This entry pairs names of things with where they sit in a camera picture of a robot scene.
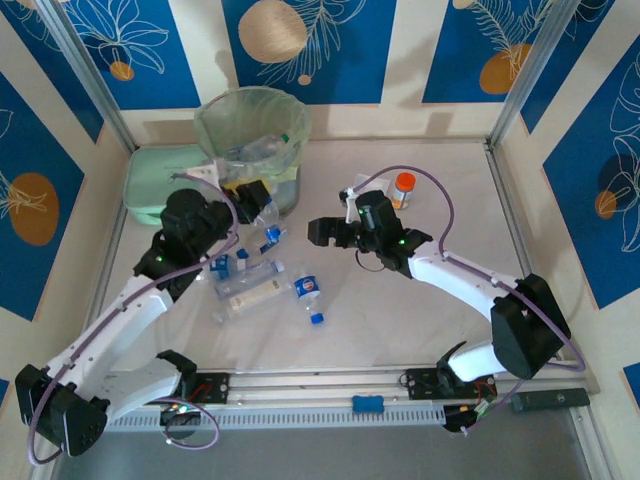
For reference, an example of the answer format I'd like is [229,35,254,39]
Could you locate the clear bottle white cap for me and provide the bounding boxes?
[214,258,287,300]

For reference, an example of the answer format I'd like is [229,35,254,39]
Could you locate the black flat bar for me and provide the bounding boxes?
[509,387,591,413]

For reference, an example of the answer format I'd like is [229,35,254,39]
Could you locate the clear Pepsi bottle blue cap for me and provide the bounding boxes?
[293,273,329,326]

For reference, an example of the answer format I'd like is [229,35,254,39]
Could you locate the clear bottle green cap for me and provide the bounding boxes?
[252,130,293,160]

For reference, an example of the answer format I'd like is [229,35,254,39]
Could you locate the green plastic bin liner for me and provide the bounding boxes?
[193,87,312,177]

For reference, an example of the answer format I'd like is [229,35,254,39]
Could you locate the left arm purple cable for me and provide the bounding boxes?
[27,172,240,466]

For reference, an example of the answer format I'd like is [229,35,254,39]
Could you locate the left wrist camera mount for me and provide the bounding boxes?
[172,158,222,190]

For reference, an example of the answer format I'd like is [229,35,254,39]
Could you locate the aluminium side rail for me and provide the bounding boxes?
[72,207,129,372]
[484,142,566,362]

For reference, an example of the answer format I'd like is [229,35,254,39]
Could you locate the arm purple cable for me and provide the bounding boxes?
[27,172,240,466]
[355,165,586,434]

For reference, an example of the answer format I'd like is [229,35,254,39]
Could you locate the mint green zip pouch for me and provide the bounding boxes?
[122,145,224,226]

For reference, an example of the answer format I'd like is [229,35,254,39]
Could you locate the orange-lid pill bottle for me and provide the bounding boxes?
[389,172,417,211]

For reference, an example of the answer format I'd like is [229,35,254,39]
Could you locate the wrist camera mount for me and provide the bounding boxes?
[172,158,222,190]
[338,184,362,225]

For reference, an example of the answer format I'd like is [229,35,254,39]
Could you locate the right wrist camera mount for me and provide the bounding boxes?
[338,184,362,225]

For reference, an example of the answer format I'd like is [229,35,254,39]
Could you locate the grey slotted cable duct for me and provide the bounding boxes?
[63,405,447,434]

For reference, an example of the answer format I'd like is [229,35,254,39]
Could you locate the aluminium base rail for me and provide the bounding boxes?
[42,360,587,412]

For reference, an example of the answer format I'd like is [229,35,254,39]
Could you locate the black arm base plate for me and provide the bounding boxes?
[137,371,232,407]
[403,367,497,402]

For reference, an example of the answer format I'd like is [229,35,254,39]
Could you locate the clear plastic packet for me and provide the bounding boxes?
[351,172,391,199]

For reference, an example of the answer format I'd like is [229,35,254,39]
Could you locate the small circuit board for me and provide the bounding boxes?
[158,399,207,427]
[442,402,501,434]

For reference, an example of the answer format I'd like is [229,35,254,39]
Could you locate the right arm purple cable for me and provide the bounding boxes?
[355,165,586,434]

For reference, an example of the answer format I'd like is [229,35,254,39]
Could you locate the grey plastic waste bin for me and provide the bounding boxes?
[193,87,312,217]

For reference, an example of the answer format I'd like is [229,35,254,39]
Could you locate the clear bottle cream label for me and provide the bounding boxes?
[213,279,282,324]

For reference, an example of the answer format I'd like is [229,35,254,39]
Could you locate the aluminium frame post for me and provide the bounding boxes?
[487,0,584,151]
[37,0,137,154]

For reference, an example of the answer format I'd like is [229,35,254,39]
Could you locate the crushed clear bottle blue label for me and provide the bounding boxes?
[252,198,290,251]

